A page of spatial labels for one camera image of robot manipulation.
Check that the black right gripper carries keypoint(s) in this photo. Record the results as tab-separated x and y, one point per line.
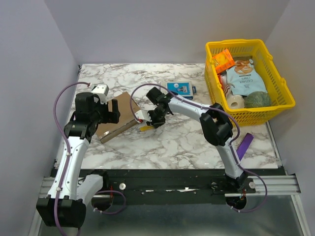
153	120

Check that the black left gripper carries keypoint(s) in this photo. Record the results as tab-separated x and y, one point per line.
111	117

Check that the yellow utility knife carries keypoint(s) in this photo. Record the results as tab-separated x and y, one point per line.
146	128

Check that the brown cardboard express box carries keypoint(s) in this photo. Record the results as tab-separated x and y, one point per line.
106	132

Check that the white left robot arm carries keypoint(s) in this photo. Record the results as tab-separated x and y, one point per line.
66	202

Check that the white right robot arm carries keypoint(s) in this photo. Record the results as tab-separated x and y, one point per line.
216	127

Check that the blue razor box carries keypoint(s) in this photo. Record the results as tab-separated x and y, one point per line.
182	88

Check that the orange snack box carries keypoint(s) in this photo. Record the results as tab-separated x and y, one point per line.
223	61

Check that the purple white box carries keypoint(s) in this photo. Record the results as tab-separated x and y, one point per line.
244	145

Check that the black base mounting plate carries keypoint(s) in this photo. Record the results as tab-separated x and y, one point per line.
173	187

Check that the red white striped package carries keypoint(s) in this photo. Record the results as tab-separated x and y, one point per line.
226	87

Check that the yellow plastic basket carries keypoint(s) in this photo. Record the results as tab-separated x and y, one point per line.
280	94

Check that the light blue chips bag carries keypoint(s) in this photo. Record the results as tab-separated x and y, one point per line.
243	78

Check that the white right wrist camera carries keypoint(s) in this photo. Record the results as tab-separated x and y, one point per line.
142	116

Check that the aluminium rail frame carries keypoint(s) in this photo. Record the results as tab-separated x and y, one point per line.
284	185

